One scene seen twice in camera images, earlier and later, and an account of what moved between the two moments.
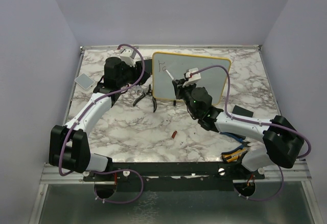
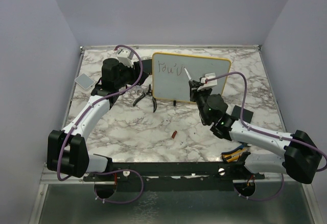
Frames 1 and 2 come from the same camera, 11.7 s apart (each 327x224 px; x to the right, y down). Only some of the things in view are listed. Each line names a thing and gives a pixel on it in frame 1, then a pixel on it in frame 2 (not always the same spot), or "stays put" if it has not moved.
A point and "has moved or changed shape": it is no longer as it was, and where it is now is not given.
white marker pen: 171,76 has moved or changed shape
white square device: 84,81 stays put
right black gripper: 180,89 → 195,85
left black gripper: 137,70 stays put
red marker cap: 173,134 stays put
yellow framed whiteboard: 214,80 stays put
